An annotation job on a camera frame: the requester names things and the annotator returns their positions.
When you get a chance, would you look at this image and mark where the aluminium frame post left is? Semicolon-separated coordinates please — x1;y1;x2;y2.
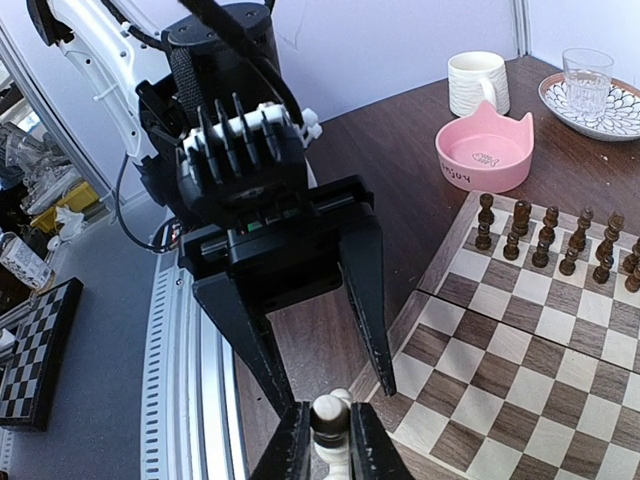
513;0;531;57

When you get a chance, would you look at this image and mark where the wooden chess board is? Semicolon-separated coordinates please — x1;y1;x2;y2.
352;192;639;479

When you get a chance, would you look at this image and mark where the white ribbed mug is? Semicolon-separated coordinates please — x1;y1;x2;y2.
447;51;510;117

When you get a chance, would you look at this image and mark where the white chess piece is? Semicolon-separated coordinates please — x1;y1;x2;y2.
310;388;352;479

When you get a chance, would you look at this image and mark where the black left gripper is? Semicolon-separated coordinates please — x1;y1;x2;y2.
135;78;397;417

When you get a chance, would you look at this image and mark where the patterned ceramic plate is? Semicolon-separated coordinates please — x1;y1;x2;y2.
538;73;639;142

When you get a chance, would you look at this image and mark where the black folded chess board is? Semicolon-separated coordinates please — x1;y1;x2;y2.
1;278;84;431

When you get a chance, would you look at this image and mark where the pink cat ear bowl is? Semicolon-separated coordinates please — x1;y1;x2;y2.
434;100;535;194

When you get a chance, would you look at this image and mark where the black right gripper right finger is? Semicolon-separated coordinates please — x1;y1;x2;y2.
349;402;413;480

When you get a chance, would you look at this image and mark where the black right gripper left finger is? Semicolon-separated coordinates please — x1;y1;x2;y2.
249;401;311;480

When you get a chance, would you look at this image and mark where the clear drinking glass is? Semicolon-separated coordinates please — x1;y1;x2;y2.
562;47;614;120

